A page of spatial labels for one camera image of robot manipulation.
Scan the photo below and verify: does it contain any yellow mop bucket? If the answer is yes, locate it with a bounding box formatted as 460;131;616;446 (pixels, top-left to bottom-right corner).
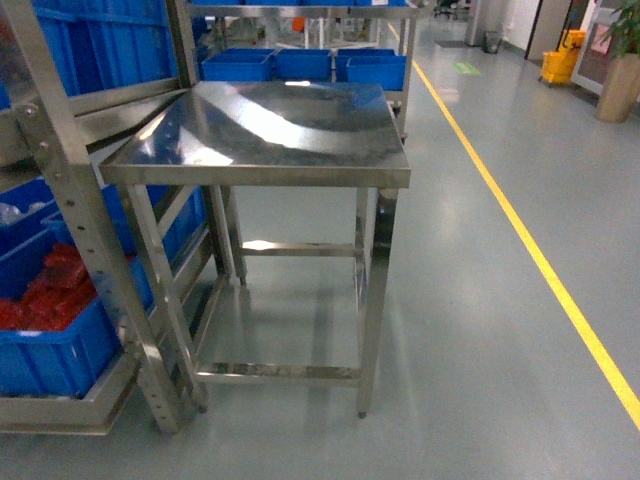
538;29;586;85

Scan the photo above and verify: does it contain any tall potted plant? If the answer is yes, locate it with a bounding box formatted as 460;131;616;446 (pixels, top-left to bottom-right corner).
596;0;639;123

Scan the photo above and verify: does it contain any blue bin with red parts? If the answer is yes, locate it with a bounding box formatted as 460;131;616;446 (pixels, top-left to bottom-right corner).
0;212;156;400

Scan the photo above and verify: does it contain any stainless steel table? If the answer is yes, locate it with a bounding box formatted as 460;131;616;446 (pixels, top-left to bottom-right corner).
100;81;410;418

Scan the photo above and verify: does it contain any steel shelf rack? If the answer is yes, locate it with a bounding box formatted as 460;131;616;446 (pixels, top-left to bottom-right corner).
1;1;206;435

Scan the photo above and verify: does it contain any grey trash bin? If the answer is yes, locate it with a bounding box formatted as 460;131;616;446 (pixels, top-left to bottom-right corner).
482;31;502;55

